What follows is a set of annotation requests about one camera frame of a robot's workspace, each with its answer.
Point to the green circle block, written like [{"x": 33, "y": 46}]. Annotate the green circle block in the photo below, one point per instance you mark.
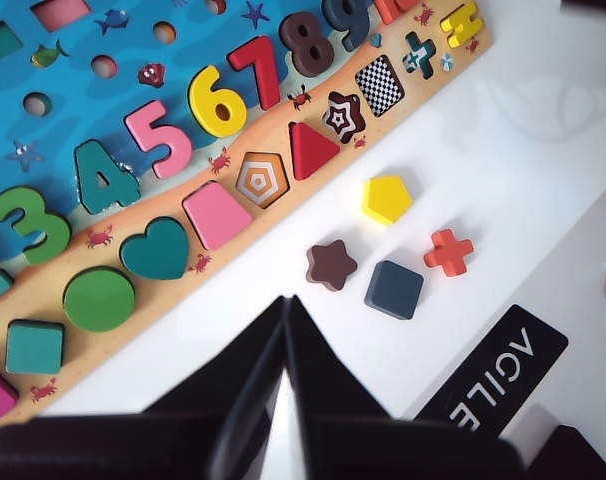
[{"x": 100, "y": 299}]

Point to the yellow equals sign block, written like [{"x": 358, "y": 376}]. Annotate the yellow equals sign block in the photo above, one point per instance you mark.
[{"x": 463, "y": 25}]

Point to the teal number four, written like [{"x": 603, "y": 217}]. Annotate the teal number four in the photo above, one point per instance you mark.
[{"x": 90, "y": 195}]

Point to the brown star block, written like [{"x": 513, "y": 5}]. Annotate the brown star block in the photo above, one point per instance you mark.
[{"x": 331, "y": 264}]

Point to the pink number five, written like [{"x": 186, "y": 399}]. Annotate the pink number five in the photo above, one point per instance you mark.
[{"x": 170, "y": 145}]

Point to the teal square block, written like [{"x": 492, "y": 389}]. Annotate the teal square block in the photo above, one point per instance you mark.
[{"x": 34, "y": 347}]

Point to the dark blue number nine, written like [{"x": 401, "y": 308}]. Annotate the dark blue number nine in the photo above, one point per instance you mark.
[{"x": 355, "y": 27}]

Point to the pink trapezoid block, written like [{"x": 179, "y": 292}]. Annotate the pink trapezoid block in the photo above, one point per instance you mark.
[{"x": 217, "y": 216}]

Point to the brown number eight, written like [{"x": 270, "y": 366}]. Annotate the brown number eight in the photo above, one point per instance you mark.
[{"x": 295, "y": 32}]

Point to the dark blue square block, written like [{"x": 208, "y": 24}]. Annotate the dark blue square block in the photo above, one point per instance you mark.
[{"x": 395, "y": 290}]

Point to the red triangle block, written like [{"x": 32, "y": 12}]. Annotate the red triangle block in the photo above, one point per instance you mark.
[{"x": 310, "y": 150}]

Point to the orange cross block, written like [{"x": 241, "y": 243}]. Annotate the orange cross block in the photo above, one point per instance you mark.
[{"x": 449, "y": 252}]

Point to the yellow number six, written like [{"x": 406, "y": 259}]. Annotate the yellow number six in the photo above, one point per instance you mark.
[{"x": 205, "y": 107}]

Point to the wooden number shape puzzle board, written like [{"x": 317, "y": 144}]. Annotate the wooden number shape puzzle board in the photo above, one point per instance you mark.
[{"x": 58, "y": 125}]

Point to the red number seven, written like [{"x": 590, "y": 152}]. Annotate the red number seven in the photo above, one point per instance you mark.
[{"x": 265, "y": 70}]

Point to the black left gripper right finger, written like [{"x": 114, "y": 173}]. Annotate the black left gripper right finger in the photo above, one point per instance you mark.
[{"x": 323, "y": 380}]

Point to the teal heart block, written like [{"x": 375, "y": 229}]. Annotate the teal heart block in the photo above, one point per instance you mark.
[{"x": 155, "y": 250}]

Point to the green number three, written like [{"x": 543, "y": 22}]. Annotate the green number three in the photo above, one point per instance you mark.
[{"x": 45, "y": 235}]

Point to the yellow pentagon block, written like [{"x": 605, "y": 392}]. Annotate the yellow pentagon block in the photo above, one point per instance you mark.
[{"x": 387, "y": 199}]

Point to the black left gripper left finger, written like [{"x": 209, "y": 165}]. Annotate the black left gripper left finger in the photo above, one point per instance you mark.
[{"x": 218, "y": 380}]

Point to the orange number piece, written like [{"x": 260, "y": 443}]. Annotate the orange number piece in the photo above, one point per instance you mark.
[{"x": 390, "y": 9}]

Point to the black AgileX label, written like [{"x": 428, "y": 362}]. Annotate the black AgileX label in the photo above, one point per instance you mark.
[{"x": 508, "y": 370}]

